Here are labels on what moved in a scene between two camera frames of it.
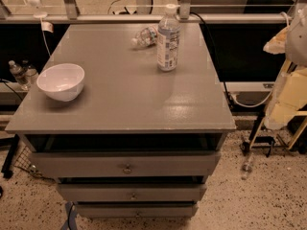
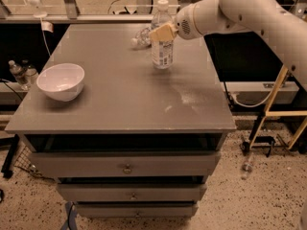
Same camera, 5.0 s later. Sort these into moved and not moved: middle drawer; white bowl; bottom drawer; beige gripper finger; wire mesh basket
Moved: beige gripper finger
Not moved: bottom drawer; wire mesh basket; white bowl; middle drawer
